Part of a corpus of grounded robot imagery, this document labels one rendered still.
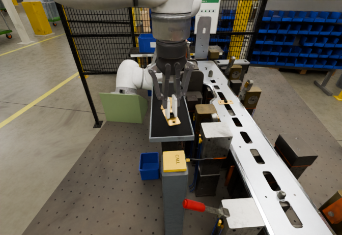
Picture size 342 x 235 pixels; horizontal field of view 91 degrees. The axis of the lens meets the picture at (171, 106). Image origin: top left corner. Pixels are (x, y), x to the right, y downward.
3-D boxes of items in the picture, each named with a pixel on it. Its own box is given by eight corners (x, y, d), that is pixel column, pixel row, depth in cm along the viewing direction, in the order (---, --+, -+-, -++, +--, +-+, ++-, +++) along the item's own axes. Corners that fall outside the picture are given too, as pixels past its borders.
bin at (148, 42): (171, 52, 159) (171, 37, 151) (139, 52, 159) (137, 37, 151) (171, 47, 172) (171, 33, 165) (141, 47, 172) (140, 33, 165)
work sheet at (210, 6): (216, 33, 171) (221, -3, 153) (194, 34, 170) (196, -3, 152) (215, 33, 173) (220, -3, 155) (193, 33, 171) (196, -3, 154)
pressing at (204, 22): (206, 57, 156) (211, 16, 136) (194, 58, 155) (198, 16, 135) (206, 57, 156) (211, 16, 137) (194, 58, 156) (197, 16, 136)
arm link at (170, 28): (198, 13, 35) (196, 42, 39) (183, 8, 42) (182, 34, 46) (155, 15, 33) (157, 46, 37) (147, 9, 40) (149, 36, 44)
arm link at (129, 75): (115, 89, 133) (118, 62, 135) (138, 92, 138) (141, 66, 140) (115, 85, 117) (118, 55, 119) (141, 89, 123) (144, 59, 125)
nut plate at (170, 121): (180, 123, 52) (180, 121, 52) (169, 126, 52) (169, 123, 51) (172, 108, 59) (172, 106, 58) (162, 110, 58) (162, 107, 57)
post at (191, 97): (192, 155, 103) (198, 100, 80) (183, 155, 103) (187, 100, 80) (190, 148, 107) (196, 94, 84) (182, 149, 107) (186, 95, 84)
